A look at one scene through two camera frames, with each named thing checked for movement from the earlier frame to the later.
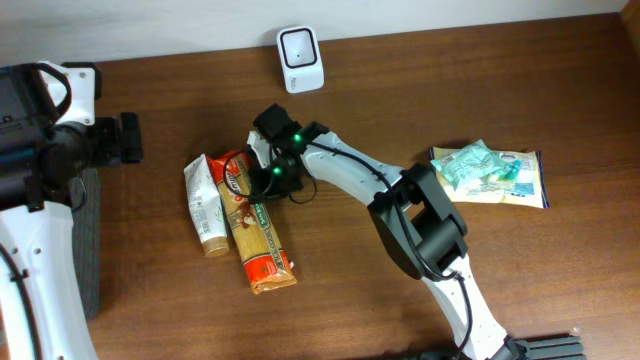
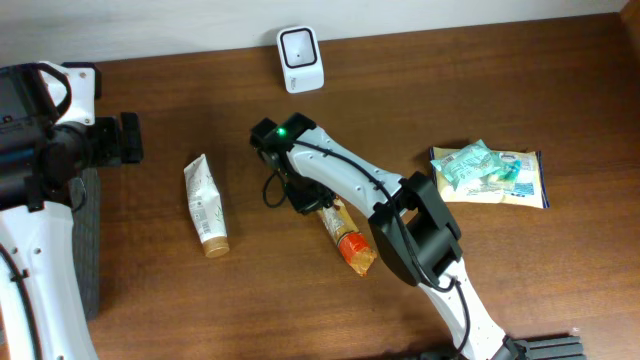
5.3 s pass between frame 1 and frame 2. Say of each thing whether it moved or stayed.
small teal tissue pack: stayed
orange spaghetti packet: moved
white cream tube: stayed
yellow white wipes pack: stayed
